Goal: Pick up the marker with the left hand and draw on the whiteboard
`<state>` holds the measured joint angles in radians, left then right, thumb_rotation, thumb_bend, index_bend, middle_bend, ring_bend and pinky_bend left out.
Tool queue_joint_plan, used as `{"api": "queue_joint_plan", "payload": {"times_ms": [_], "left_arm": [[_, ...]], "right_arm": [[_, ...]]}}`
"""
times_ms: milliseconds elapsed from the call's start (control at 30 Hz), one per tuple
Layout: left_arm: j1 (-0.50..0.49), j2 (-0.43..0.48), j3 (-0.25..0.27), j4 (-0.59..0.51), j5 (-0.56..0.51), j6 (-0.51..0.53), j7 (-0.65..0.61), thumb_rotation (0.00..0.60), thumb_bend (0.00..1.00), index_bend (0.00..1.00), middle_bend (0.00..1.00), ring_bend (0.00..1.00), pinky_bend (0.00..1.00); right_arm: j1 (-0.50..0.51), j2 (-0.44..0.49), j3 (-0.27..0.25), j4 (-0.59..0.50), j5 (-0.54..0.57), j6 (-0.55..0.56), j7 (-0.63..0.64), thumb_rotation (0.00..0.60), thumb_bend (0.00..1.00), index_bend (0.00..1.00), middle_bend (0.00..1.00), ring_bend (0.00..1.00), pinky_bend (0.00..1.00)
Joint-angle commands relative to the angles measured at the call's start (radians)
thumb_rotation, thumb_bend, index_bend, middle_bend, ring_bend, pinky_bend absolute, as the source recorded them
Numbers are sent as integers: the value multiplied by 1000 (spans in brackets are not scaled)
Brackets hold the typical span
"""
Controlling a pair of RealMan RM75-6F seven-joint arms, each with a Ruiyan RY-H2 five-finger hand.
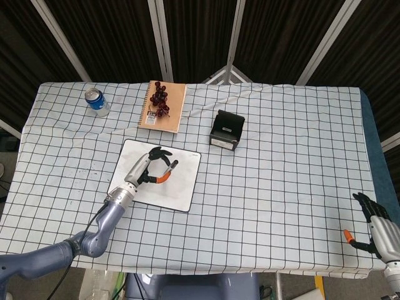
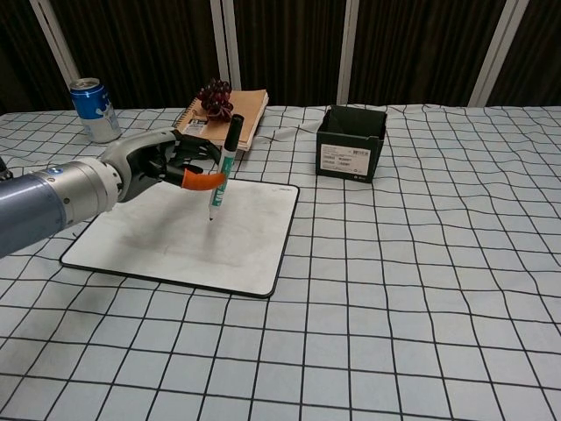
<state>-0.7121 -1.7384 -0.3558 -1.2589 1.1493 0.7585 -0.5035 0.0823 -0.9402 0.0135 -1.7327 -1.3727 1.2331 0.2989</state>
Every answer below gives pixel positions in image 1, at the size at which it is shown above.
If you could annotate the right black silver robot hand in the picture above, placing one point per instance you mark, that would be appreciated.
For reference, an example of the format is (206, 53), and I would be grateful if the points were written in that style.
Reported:
(386, 240)

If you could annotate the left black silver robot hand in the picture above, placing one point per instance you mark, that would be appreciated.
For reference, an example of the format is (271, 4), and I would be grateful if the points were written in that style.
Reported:
(137, 168)

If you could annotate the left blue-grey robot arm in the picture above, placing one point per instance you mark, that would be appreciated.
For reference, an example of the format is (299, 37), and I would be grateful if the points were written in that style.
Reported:
(109, 215)

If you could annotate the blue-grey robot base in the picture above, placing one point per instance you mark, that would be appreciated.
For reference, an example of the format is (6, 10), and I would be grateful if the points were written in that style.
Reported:
(193, 287)

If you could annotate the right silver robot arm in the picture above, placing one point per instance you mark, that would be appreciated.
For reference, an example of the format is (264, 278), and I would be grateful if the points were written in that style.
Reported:
(393, 278)

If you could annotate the white dry-erase board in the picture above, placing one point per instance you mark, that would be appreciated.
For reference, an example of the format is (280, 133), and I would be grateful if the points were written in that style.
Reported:
(184, 187)

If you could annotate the brown spiral notebook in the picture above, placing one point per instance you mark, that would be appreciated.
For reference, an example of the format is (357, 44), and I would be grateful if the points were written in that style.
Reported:
(173, 109)

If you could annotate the dark red grape bunch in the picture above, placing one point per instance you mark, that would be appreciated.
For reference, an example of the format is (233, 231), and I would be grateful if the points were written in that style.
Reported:
(159, 97)

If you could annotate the blue soda can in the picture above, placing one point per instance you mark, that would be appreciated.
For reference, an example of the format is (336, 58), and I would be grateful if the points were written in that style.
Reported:
(97, 101)

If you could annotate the white paper sheet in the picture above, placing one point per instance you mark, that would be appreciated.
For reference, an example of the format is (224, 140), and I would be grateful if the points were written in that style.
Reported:
(312, 295)

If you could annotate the open black box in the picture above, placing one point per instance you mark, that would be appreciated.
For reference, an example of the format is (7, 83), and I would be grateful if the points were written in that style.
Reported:
(226, 131)

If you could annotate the metal table leg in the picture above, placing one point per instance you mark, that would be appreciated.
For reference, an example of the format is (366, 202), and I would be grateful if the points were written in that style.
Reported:
(278, 286)

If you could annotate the blue checked tablecloth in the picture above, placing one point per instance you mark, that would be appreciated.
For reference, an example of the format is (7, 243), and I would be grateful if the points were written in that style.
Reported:
(265, 187)

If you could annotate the white triangular screen foot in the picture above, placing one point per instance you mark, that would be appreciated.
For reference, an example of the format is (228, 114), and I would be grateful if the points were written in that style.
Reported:
(229, 76)

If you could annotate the white shoe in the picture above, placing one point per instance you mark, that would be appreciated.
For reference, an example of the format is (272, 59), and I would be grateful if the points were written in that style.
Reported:
(4, 296)

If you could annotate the white screen frame post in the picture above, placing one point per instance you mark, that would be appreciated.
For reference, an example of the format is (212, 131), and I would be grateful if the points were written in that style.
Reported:
(325, 40)
(161, 40)
(59, 37)
(234, 31)

